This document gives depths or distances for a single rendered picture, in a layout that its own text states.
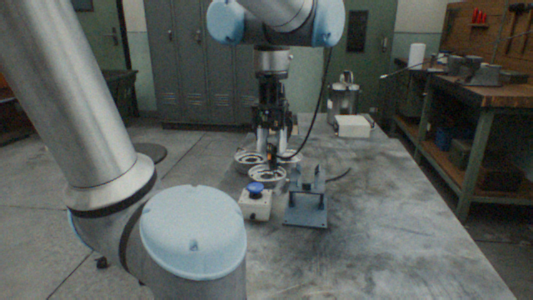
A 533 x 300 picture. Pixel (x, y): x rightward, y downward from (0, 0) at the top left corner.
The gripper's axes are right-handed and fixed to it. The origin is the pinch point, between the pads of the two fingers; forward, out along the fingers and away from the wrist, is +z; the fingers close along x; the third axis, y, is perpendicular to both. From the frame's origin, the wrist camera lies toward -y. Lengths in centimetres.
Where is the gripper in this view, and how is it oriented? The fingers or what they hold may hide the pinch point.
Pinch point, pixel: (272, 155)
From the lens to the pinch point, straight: 77.3
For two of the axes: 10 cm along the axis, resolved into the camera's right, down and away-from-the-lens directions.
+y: -1.7, 3.6, -9.2
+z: 0.0, 9.3, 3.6
